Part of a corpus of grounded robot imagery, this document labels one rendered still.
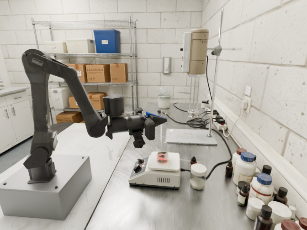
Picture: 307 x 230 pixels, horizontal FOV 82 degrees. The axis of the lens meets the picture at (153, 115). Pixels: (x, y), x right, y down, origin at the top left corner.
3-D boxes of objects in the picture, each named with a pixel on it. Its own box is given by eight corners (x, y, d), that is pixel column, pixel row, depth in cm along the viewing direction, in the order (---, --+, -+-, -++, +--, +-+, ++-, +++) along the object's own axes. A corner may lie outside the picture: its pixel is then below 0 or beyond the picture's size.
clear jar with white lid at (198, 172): (207, 190, 67) (209, 172, 65) (192, 190, 67) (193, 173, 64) (202, 179, 73) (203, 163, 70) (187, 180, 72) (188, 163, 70)
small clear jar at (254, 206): (255, 208, 59) (257, 196, 57) (265, 221, 55) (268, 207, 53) (242, 211, 58) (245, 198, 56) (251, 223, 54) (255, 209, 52)
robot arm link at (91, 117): (22, 55, 44) (65, 42, 46) (32, 55, 51) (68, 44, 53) (76, 149, 55) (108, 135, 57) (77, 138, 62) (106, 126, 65)
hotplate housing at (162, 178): (128, 185, 69) (127, 168, 67) (135, 166, 82) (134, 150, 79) (185, 190, 67) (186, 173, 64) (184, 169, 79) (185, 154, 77)
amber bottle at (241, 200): (243, 199, 63) (246, 181, 60) (249, 206, 60) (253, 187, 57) (235, 201, 62) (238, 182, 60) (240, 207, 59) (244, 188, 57)
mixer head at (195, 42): (179, 77, 96) (181, 28, 88) (178, 75, 106) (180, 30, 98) (206, 77, 94) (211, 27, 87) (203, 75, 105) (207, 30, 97)
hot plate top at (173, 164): (147, 169, 67) (147, 167, 66) (151, 153, 78) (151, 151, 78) (179, 171, 65) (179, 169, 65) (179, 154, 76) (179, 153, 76)
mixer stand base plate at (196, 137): (165, 143, 103) (165, 141, 103) (166, 129, 122) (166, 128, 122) (218, 145, 101) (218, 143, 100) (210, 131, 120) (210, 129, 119)
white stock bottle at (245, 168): (229, 179, 73) (233, 151, 69) (242, 175, 75) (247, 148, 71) (241, 190, 67) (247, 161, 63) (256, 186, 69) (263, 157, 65)
